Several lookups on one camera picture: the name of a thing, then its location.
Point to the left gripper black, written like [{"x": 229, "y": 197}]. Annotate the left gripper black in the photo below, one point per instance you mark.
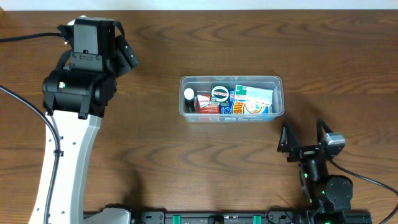
[{"x": 129, "y": 55}]

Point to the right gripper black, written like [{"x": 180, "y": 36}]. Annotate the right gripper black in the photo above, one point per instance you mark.
[{"x": 306, "y": 152}]

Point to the white Panadol box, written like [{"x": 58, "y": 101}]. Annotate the white Panadol box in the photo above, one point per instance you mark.
[{"x": 248, "y": 93}]

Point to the blue Kool Fever box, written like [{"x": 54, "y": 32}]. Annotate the blue Kool Fever box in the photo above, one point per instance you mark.
[{"x": 247, "y": 107}]

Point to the dark bottle white cap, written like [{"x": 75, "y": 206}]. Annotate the dark bottle white cap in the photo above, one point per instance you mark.
[{"x": 190, "y": 100}]

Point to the red Panadol ActiFast box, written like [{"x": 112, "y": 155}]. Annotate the red Panadol ActiFast box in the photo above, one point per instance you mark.
[{"x": 206, "y": 105}]

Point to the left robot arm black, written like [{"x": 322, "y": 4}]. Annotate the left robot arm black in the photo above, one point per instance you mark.
[{"x": 76, "y": 94}]

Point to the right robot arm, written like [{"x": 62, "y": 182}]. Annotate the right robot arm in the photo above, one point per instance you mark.
[{"x": 328, "y": 194}]

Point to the clear plastic container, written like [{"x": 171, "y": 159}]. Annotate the clear plastic container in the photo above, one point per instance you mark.
[{"x": 202, "y": 86}]

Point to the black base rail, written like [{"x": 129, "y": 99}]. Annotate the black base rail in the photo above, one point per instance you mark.
[{"x": 217, "y": 217}]

